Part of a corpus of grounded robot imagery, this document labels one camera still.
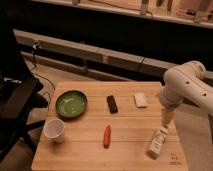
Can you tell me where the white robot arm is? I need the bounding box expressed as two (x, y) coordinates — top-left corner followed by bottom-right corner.
(159, 61), (213, 126)

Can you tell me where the black rectangular block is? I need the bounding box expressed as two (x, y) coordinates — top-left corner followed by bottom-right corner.
(107, 95), (118, 113)

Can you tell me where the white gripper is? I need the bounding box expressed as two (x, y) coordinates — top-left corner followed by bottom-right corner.
(159, 95), (182, 127)

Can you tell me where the white plastic bottle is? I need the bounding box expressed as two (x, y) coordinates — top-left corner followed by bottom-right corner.
(147, 127), (168, 159)

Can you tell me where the white sponge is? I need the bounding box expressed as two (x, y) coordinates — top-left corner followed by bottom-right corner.
(134, 93), (147, 108)

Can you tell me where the green bowl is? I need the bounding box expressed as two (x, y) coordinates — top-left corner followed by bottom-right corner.
(55, 90), (87, 118)

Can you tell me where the black cable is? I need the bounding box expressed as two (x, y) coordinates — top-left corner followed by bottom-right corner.
(30, 41), (57, 101)

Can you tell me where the black chair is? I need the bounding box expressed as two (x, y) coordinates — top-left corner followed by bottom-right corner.
(0, 27), (48, 162)

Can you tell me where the white paper cup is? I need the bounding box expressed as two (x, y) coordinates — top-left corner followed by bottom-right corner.
(43, 119), (65, 143)

